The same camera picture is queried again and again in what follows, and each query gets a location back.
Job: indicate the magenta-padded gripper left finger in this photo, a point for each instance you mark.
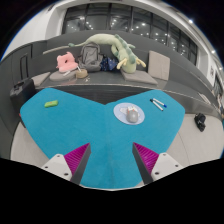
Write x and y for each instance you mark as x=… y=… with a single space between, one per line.
x=56 y=165

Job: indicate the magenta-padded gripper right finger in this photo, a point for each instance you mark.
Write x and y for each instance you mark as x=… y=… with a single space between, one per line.
x=166 y=165

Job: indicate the grey and white computer mouse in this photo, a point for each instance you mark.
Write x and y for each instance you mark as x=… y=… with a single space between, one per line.
x=132 y=116

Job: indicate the round light blue mouse pad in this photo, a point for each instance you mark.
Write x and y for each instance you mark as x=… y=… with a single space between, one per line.
x=119 y=114

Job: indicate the small black bag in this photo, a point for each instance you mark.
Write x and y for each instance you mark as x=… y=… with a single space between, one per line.
x=200 y=121

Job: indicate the white marker with black cap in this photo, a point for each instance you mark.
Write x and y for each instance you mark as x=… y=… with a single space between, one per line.
x=156 y=105

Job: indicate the green rectangular case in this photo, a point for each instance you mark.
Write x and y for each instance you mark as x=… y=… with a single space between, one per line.
x=51 y=104

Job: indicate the white marker with blue cap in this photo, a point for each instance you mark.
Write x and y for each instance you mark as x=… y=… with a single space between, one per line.
x=160 y=102

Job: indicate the black suitcase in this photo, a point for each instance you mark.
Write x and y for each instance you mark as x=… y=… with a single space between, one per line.
x=21 y=95

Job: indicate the flat square grey cushion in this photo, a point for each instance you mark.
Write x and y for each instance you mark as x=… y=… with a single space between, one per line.
x=40 y=79
x=139 y=77

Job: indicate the round grey seat cushion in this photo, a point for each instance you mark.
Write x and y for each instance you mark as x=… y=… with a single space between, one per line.
x=58 y=76

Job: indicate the upright square grey cushion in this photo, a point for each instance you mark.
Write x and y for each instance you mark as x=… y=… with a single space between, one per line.
x=159 y=65

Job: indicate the pink plush pillow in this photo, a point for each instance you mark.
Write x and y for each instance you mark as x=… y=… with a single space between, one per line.
x=66 y=63

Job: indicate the grey backpack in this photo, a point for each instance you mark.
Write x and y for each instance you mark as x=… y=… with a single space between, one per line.
x=90 y=57

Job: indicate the navy blue starred bag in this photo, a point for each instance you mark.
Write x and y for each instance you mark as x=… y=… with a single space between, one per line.
x=108 y=64

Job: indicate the green dragon plush toy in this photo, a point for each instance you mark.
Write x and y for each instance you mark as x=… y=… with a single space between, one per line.
x=126 y=56

